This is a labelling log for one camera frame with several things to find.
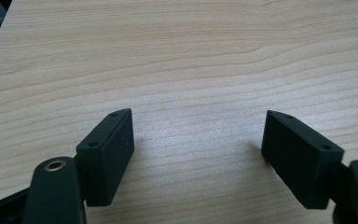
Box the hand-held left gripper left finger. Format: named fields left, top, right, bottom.
left=76, top=107, right=135, bottom=207

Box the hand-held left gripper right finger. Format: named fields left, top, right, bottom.
left=260, top=109, right=345, bottom=210

